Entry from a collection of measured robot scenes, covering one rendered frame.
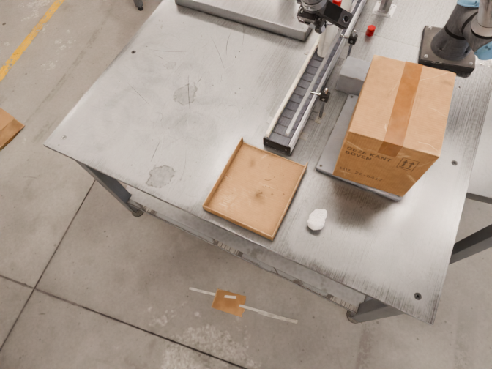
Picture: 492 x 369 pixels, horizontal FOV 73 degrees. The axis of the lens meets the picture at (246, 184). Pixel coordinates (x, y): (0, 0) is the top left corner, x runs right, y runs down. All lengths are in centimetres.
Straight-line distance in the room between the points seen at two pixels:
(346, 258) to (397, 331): 94
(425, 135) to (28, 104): 269
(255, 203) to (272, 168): 15
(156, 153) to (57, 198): 126
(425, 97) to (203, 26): 104
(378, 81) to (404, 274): 59
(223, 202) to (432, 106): 70
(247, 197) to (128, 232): 114
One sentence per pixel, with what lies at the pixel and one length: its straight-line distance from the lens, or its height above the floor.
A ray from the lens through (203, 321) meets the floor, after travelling 194.
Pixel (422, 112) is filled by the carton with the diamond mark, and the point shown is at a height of 112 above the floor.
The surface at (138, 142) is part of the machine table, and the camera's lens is 137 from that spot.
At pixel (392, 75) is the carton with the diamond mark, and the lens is 113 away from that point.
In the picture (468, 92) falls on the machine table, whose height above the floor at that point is 83.
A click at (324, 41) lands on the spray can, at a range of 142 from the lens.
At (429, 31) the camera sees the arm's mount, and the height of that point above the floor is 85.
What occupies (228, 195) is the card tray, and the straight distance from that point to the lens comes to 117.
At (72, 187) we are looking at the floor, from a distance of 245.
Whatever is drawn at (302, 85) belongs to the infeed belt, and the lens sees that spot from 137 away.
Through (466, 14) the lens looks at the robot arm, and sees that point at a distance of 153.
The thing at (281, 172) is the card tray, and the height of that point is 83.
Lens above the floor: 191
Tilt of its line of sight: 65 degrees down
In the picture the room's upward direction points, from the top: 9 degrees counter-clockwise
